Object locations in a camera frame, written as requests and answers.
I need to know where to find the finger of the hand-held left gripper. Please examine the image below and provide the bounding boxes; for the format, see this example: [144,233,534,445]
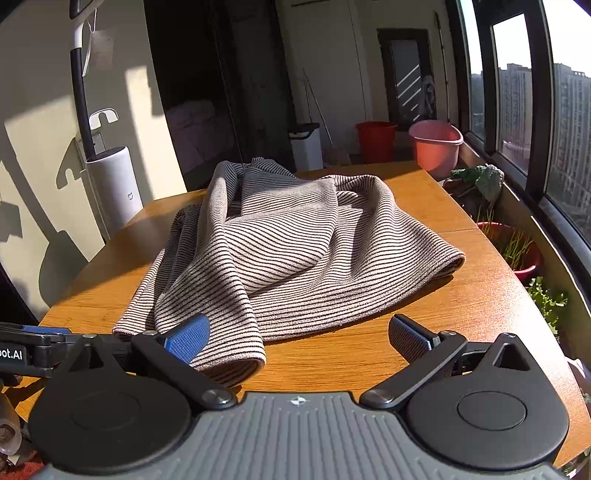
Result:
[0,322,73,346]

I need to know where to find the dark framed mirror door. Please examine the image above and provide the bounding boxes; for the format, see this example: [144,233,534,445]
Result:
[376,28,438,132]

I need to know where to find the white paper tag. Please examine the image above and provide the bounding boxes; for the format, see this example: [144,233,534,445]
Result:
[88,27,116,73]

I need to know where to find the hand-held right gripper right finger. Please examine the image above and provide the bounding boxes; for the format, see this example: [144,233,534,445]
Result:
[359,314,532,410]

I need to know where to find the white hook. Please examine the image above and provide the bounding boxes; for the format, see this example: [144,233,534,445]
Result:
[89,108,120,131]

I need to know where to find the white trash bin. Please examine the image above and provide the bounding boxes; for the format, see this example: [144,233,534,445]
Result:
[289,122,324,172]

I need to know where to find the green grass sprouts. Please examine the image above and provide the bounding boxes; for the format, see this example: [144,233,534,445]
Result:
[480,208,536,269]

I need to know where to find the long thin pole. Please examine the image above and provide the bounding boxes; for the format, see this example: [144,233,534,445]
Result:
[433,13,452,123]

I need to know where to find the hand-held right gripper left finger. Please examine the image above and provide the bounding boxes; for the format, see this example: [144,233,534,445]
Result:
[58,314,237,411]

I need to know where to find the small leafy green plant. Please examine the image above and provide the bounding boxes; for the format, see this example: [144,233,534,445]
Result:
[526,276,570,334]

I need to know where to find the red bucket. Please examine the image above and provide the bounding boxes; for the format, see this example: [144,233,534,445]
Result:
[355,121,398,163]

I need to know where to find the striped knit shirt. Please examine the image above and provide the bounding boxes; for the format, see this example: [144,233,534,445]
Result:
[112,157,466,388]

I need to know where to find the mop with long handle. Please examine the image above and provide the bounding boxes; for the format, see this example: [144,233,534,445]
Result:
[301,68,334,151]

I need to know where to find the pink plastic bucket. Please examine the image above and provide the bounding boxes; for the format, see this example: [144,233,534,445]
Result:
[409,120,464,182]

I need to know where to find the hanging grey cloth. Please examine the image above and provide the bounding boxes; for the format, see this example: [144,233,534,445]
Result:
[421,74,438,121]

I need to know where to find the dark window frame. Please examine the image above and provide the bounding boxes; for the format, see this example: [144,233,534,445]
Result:
[445,0,591,287]

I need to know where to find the red flower pot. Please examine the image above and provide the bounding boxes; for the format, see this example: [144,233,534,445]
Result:
[475,222,542,283]

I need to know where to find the white cylindrical air purifier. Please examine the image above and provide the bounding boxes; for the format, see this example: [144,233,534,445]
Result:
[84,146,144,241]

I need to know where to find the black and white stand pole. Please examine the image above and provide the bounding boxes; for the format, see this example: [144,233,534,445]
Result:
[68,0,99,160]

